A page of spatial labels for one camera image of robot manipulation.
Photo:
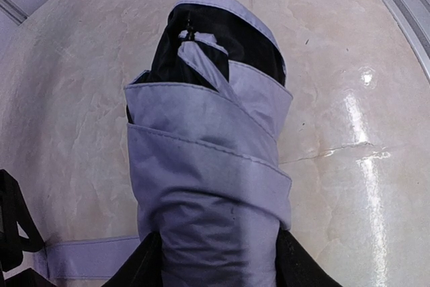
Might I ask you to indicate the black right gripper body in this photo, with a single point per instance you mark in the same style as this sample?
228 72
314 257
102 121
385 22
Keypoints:
18 235

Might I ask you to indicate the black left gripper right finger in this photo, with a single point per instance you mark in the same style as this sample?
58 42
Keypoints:
295 267

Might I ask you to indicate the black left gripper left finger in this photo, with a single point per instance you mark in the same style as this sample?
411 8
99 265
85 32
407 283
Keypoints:
143 268

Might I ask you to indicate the lilac folding umbrella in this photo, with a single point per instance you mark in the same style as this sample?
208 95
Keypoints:
203 124

